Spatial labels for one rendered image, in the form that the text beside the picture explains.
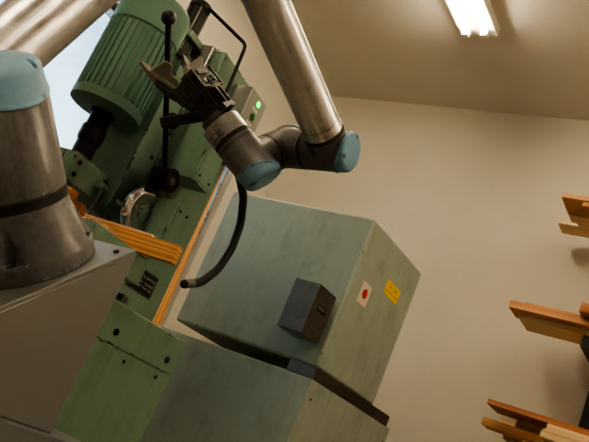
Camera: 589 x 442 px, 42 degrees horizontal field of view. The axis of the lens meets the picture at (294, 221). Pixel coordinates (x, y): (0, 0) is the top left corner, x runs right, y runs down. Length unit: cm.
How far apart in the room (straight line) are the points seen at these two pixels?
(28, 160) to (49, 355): 24
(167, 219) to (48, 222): 87
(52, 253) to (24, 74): 22
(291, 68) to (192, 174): 49
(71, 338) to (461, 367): 290
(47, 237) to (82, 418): 85
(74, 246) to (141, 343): 87
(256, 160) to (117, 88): 39
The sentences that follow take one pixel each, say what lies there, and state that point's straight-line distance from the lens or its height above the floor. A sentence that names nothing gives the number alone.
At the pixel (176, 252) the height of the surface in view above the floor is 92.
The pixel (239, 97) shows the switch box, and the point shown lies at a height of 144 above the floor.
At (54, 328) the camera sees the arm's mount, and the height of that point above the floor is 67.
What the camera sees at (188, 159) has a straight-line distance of 194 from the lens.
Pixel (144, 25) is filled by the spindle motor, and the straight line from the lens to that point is 191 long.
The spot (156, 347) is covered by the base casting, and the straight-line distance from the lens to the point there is 193.
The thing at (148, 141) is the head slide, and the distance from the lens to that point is 195.
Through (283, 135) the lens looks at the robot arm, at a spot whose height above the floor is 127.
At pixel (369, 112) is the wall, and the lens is 462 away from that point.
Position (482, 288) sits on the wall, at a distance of 387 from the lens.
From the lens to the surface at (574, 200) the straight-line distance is 339.
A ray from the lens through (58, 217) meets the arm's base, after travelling 102.
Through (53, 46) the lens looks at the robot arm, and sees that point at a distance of 127.
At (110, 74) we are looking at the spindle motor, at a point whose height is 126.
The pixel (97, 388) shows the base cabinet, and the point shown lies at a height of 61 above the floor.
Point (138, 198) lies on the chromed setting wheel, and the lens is 185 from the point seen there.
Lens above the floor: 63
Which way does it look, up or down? 16 degrees up
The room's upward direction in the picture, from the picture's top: 23 degrees clockwise
